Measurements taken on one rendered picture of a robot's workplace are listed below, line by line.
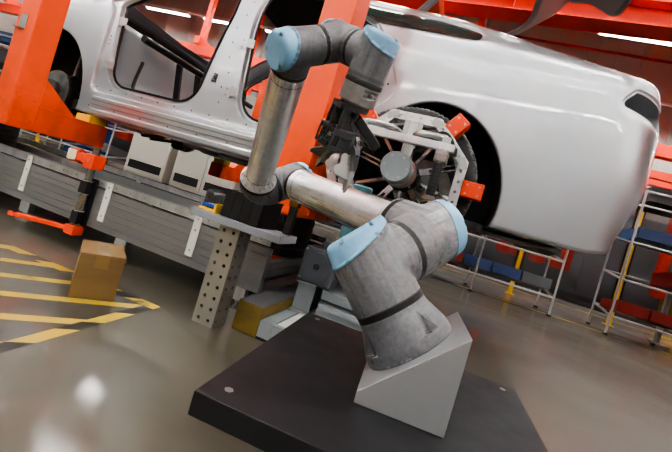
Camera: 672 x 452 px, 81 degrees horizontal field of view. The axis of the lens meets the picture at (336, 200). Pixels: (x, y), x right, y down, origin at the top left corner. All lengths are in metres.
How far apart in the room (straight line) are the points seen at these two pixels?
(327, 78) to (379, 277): 1.21
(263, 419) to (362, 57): 0.71
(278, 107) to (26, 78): 2.26
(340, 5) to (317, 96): 0.42
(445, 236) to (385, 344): 0.28
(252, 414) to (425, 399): 0.30
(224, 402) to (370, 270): 0.34
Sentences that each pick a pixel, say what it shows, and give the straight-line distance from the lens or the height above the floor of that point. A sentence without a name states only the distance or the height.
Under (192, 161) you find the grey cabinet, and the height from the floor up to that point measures 0.60.
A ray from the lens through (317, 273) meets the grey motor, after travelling 1.89.
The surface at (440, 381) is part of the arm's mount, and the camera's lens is 0.78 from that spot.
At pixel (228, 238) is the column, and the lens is 1.69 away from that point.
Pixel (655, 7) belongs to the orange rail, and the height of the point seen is 3.20.
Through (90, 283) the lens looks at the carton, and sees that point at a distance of 1.84.
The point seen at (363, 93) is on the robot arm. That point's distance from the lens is 0.91.
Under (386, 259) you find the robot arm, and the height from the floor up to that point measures 0.56.
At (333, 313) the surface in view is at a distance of 1.89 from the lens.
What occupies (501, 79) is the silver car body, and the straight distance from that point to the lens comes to 2.31.
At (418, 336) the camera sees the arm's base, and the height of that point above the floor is 0.44.
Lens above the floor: 0.64
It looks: level
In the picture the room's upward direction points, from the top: 17 degrees clockwise
